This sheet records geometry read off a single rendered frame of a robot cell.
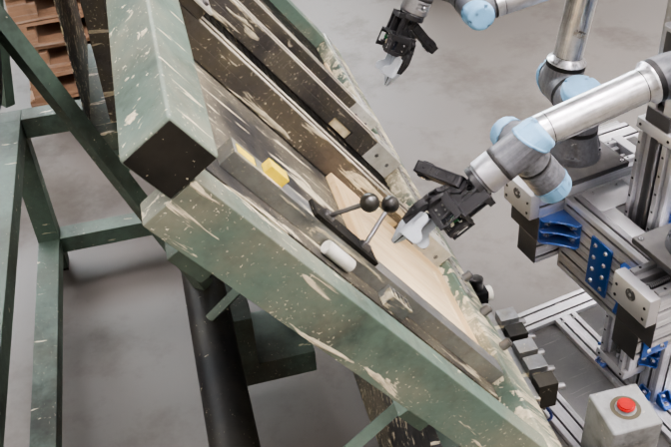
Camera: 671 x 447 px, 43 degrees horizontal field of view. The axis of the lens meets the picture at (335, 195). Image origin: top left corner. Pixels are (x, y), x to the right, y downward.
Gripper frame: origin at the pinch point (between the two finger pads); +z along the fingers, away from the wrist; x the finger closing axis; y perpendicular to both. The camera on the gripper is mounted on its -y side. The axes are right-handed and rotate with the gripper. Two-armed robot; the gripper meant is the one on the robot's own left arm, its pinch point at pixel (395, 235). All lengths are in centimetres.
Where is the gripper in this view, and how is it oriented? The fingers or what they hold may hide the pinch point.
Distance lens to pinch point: 172.6
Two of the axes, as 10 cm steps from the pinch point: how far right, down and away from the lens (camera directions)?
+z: -7.5, 6.2, 2.2
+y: 4.4, 7.2, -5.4
